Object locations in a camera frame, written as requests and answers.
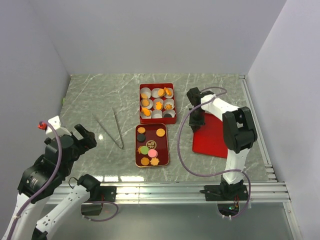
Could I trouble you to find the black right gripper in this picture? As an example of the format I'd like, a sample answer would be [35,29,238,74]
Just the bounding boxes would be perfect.
[189,108,206,133]

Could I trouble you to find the red box lid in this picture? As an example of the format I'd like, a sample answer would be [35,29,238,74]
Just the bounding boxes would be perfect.
[192,113,228,159]

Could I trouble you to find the black white sandwich cookie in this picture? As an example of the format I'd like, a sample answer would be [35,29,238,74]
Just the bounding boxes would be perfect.
[163,113,173,118]

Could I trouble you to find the silver slotted tongs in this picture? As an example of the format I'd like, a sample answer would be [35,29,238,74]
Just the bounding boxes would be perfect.
[91,107,125,150]

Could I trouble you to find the orange round cookie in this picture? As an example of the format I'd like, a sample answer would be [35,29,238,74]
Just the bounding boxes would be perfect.
[157,88,165,97]

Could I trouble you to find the large round waffle biscuit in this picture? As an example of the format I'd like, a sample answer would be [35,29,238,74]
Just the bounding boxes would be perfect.
[140,93,149,99]

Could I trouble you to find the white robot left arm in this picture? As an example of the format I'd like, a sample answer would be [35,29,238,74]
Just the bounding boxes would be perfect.
[2,116,101,240]

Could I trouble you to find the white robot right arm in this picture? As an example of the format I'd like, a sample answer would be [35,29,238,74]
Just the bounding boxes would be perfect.
[186,87,258,200]

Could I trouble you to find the round orange sandwich biscuit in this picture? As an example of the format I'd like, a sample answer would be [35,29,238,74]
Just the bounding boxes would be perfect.
[156,128,166,138]

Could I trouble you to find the red cookie box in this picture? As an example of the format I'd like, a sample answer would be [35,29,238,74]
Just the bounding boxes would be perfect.
[139,82,177,125]

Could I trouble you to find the orange flower cookie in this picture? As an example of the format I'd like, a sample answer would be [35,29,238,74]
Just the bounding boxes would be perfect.
[137,127,146,134]

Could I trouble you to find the dark red gold-rimmed tray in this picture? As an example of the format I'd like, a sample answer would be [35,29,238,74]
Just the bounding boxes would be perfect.
[134,123,170,168]

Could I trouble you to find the pink macaron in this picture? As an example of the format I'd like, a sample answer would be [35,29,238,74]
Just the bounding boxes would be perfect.
[147,149,158,158]

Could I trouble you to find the green macaron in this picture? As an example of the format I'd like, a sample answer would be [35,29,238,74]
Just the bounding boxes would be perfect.
[140,146,149,155]

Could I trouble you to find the orange cookie tray corner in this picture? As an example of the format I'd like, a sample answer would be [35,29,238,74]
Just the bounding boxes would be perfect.
[150,157,160,166]

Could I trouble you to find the orange chip cookie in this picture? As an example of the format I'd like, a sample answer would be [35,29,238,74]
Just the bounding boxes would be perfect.
[140,157,150,166]

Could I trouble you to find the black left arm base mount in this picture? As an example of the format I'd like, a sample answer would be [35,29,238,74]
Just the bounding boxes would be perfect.
[81,185,117,216]

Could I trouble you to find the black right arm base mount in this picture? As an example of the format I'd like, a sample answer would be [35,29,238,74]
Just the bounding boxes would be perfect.
[199,183,251,219]

